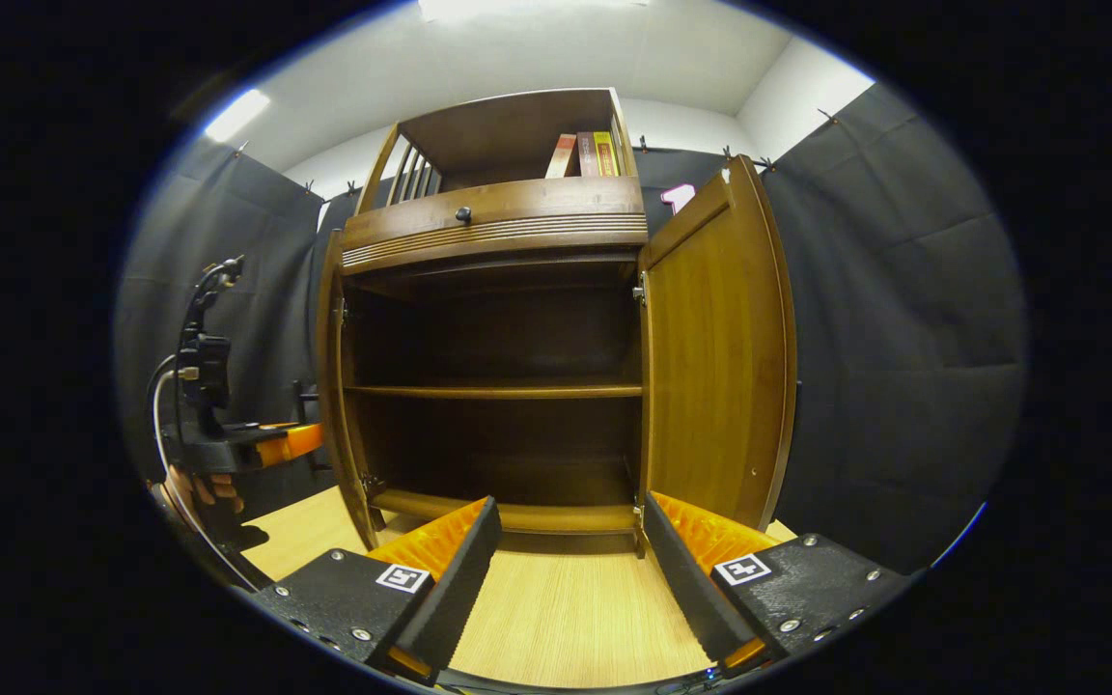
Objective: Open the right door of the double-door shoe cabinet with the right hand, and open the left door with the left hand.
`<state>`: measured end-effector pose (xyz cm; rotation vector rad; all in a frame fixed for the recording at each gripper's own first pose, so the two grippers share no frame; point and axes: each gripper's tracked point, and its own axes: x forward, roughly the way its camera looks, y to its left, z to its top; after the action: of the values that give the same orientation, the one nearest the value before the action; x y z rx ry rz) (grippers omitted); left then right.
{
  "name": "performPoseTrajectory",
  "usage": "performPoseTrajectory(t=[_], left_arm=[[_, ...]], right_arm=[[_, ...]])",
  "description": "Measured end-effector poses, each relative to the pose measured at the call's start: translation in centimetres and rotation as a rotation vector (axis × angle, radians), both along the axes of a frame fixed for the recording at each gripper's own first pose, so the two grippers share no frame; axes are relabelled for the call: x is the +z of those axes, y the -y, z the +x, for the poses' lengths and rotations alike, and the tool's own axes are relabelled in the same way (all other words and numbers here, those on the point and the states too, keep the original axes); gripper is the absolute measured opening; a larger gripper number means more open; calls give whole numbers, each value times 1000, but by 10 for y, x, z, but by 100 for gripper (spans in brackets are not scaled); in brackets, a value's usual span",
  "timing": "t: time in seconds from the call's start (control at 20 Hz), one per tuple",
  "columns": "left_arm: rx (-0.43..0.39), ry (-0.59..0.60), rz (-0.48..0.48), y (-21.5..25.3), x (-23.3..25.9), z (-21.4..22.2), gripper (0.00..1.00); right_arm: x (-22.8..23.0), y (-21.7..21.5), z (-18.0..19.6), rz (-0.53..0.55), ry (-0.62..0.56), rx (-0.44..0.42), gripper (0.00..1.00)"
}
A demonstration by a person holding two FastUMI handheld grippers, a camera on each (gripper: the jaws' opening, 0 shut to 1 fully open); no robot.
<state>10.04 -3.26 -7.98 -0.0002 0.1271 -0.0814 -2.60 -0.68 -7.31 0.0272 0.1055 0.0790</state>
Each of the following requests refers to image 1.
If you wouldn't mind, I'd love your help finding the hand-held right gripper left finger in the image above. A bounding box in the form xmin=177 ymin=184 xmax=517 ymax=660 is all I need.
xmin=248 ymin=495 xmax=503 ymax=687

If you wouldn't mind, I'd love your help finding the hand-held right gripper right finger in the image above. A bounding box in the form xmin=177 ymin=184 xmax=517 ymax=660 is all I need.
xmin=642 ymin=488 xmax=912 ymax=678

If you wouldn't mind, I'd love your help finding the wooden cabinet door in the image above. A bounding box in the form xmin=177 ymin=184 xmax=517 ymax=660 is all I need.
xmin=316 ymin=232 xmax=385 ymax=552
xmin=637 ymin=154 xmax=799 ymax=560

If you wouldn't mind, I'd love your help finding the wooden double-door shoe cabinet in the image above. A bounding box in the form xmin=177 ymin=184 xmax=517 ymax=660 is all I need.
xmin=317 ymin=87 xmax=652 ymax=559

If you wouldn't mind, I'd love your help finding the wooden inner shelf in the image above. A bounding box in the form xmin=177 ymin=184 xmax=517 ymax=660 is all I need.
xmin=347 ymin=382 xmax=645 ymax=402

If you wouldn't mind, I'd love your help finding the black backdrop cloth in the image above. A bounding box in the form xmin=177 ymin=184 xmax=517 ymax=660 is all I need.
xmin=114 ymin=82 xmax=1031 ymax=580

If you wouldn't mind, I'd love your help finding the beige book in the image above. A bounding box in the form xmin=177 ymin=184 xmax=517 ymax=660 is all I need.
xmin=544 ymin=133 xmax=579 ymax=181

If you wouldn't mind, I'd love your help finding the grey cable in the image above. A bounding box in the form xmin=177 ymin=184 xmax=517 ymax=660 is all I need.
xmin=150 ymin=354 xmax=264 ymax=593

